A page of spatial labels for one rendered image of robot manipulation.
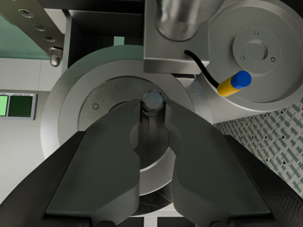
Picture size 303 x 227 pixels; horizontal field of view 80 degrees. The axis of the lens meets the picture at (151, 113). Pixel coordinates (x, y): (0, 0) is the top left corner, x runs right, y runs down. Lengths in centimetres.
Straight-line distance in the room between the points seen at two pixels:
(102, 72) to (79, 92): 3
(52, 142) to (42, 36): 38
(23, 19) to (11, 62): 318
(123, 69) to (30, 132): 43
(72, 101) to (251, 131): 25
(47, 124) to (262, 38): 21
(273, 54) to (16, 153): 56
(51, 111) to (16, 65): 342
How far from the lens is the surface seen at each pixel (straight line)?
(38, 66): 343
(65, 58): 19
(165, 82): 16
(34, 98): 56
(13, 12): 47
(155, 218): 53
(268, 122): 28
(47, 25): 48
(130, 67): 16
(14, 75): 356
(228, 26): 22
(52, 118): 17
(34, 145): 56
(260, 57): 21
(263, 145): 29
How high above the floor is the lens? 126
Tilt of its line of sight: 8 degrees down
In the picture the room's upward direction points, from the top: 179 degrees counter-clockwise
